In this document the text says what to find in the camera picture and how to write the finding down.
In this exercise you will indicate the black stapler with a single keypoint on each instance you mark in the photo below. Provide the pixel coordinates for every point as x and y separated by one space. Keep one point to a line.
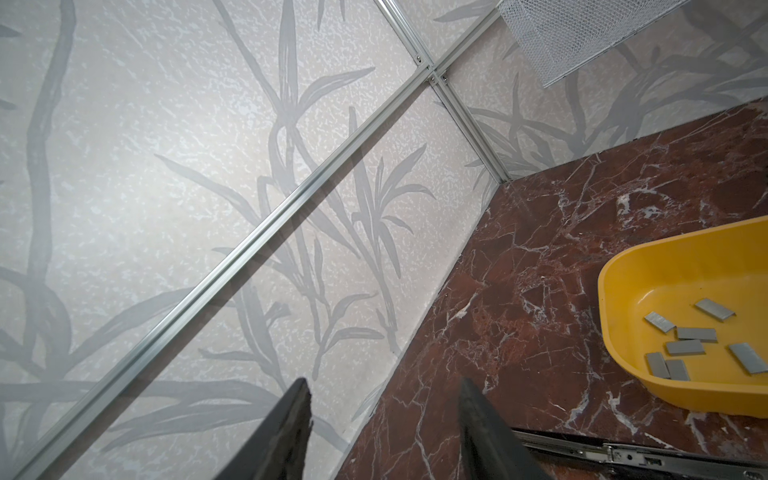
634 461

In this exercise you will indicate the staple strip grey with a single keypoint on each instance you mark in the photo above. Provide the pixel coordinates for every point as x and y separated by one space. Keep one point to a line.
714 309
677 370
657 365
748 358
659 322
685 347
704 335

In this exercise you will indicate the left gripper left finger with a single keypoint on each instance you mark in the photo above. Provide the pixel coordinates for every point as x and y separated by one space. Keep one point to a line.
278 447

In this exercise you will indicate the yellow plastic tray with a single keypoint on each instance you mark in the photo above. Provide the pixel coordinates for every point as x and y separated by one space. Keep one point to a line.
727 264

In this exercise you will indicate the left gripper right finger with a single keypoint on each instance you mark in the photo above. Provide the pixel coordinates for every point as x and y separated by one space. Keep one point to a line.
489 448

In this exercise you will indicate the white wire mesh basket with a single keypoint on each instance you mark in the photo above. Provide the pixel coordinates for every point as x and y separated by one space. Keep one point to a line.
560 36

